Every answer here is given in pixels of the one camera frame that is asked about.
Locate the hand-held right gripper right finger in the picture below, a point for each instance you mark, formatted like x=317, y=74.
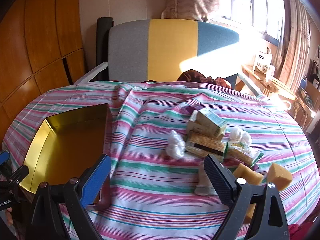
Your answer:
x=218, y=180

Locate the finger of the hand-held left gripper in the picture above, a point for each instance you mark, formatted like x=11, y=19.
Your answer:
x=21, y=173
x=3, y=158

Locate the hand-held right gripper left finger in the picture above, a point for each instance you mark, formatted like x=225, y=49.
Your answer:
x=96, y=180

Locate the yellow sponge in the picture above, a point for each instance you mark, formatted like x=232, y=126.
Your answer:
x=247, y=173
x=280, y=175

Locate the green edged cracker packet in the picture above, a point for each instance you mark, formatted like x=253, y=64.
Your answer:
x=243, y=152

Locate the black striped cracker packet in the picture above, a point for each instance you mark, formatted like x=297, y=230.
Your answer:
x=202, y=142

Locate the gold tin box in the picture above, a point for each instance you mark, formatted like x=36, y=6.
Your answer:
x=67, y=150

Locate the white plastic bag bundle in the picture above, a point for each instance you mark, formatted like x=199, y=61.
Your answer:
x=175, y=145
x=240, y=133

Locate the small cardboard box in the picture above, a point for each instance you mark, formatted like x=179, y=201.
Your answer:
x=211, y=123

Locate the small green white carton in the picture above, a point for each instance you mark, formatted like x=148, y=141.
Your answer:
x=192, y=125

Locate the purple snack packet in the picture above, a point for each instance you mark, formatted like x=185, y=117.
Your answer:
x=192, y=108

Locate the pink green striped blanket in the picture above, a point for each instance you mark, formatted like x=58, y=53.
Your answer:
x=155, y=180

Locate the dark red cloth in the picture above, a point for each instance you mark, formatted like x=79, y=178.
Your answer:
x=192, y=76

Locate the wooden side table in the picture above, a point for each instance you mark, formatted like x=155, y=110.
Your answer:
x=250, y=72

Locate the white mug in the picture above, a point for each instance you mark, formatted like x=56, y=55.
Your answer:
x=270, y=72

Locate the wooden wardrobe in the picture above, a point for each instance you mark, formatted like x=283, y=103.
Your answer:
x=37, y=42

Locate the white small appliance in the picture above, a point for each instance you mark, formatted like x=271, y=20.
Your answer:
x=261, y=61

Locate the grey yellow blue headboard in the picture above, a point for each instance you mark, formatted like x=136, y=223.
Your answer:
x=172, y=50

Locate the black rolled mat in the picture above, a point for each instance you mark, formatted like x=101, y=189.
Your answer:
x=103, y=40

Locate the beige striped curtain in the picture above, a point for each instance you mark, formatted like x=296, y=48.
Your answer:
x=292, y=42

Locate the window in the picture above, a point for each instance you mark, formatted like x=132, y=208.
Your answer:
x=250, y=2

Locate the pink hanging curtain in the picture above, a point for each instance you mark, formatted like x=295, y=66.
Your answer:
x=190, y=0

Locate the grey metal bed rail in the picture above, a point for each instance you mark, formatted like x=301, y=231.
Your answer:
x=250, y=83

